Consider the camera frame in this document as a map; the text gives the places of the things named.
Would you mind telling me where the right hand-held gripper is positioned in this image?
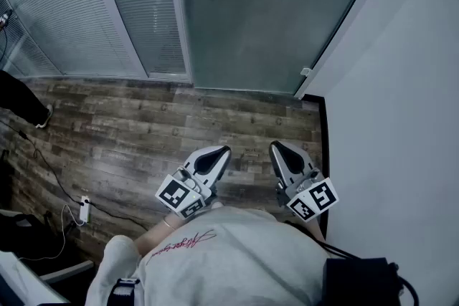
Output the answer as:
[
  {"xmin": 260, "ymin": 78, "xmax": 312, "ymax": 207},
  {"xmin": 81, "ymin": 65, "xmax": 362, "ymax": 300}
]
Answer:
[{"xmin": 269, "ymin": 140, "xmax": 340, "ymax": 224}]

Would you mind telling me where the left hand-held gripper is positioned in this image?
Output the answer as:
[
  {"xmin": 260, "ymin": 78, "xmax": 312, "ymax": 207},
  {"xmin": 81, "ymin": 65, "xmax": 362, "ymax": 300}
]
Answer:
[{"xmin": 154, "ymin": 145, "xmax": 232, "ymax": 220}]

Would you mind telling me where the black chest pack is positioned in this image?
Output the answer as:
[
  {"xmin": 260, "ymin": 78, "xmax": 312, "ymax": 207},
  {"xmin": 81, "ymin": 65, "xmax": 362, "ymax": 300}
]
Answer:
[{"xmin": 321, "ymin": 256, "xmax": 402, "ymax": 306}]

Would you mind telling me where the frosted glass door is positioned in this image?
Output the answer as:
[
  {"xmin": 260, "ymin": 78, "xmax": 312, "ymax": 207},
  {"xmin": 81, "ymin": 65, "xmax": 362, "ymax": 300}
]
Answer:
[{"xmin": 178, "ymin": 0, "xmax": 389, "ymax": 95}]

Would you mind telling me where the thin black cable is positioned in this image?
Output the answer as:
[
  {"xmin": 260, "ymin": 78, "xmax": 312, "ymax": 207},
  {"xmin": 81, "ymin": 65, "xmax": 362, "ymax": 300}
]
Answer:
[{"xmin": 285, "ymin": 220, "xmax": 361, "ymax": 261}]

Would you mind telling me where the white power strip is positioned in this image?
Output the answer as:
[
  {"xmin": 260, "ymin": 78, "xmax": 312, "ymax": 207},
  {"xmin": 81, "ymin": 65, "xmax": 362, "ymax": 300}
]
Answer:
[{"xmin": 79, "ymin": 194, "xmax": 91, "ymax": 225}]

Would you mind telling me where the black floor cable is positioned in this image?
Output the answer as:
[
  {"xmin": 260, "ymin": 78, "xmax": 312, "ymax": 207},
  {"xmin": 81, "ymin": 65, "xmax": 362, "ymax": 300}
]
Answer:
[{"xmin": 0, "ymin": 118, "xmax": 150, "ymax": 232}]

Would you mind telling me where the thick black cable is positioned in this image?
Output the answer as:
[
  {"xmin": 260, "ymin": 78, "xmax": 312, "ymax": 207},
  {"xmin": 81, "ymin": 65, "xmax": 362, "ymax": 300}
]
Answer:
[{"xmin": 389, "ymin": 261, "xmax": 421, "ymax": 306}]

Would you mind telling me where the white floor cable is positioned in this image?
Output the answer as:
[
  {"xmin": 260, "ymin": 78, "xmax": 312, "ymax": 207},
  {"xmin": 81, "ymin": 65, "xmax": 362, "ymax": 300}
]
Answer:
[{"xmin": 16, "ymin": 203, "xmax": 87, "ymax": 262}]

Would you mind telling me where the black office chair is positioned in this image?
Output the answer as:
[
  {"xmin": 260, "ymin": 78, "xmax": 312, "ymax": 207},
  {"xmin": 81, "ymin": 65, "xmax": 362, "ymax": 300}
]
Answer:
[{"xmin": 0, "ymin": 209, "xmax": 78, "ymax": 264}]

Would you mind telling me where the person's grey sweatshirt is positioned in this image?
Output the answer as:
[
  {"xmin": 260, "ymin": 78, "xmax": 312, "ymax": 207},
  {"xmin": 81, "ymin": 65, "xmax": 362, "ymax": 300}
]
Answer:
[{"xmin": 85, "ymin": 206, "xmax": 333, "ymax": 306}]

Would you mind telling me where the grey metal table leg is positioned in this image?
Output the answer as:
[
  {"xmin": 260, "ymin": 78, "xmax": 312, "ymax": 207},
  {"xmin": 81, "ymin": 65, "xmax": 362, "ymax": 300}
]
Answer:
[{"xmin": 38, "ymin": 259, "xmax": 95, "ymax": 285}]

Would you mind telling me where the black baseboard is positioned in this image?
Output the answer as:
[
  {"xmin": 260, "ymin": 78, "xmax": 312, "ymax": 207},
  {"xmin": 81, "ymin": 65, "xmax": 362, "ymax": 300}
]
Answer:
[{"xmin": 303, "ymin": 92, "xmax": 331, "ymax": 239}]

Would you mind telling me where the white table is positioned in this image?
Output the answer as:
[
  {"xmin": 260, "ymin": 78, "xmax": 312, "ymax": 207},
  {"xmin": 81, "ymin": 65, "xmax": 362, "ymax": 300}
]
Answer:
[{"xmin": 0, "ymin": 249, "xmax": 70, "ymax": 306}]

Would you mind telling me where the person's left forearm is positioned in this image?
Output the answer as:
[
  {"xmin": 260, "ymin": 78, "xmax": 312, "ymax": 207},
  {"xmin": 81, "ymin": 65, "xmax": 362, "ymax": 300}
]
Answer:
[{"xmin": 135, "ymin": 213, "xmax": 188, "ymax": 257}]

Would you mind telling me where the black and white strap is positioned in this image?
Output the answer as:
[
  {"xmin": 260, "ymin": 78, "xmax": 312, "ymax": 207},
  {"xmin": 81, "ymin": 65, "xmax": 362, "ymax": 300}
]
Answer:
[{"xmin": 108, "ymin": 277, "xmax": 141, "ymax": 306}]

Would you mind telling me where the person's right forearm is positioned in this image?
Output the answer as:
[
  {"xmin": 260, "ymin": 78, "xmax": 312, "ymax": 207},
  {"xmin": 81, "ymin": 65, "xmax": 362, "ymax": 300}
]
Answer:
[{"xmin": 308, "ymin": 214, "xmax": 326, "ymax": 242}]

